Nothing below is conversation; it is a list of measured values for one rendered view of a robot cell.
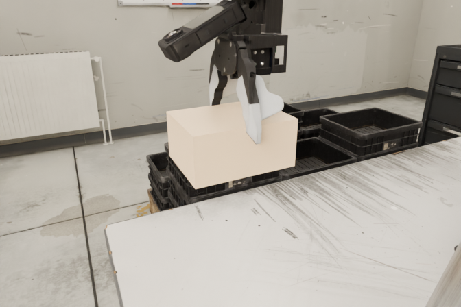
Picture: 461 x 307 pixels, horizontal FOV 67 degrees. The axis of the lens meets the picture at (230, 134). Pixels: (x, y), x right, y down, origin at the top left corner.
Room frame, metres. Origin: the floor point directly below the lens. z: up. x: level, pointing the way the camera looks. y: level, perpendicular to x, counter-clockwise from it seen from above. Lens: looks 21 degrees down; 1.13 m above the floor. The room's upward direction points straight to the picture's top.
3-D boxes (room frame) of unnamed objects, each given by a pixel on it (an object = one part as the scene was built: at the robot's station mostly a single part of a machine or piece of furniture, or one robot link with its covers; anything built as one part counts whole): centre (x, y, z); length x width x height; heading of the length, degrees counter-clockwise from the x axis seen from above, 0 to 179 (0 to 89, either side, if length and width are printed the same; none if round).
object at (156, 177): (1.63, 0.21, 0.26); 0.40 x 0.30 x 0.23; 116
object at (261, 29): (0.50, -0.03, 1.09); 0.09 x 0.08 x 0.12; 116
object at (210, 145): (0.49, 0.00, 0.94); 0.16 x 0.12 x 0.07; 116
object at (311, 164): (1.45, -0.33, 0.31); 0.40 x 0.30 x 0.34; 116
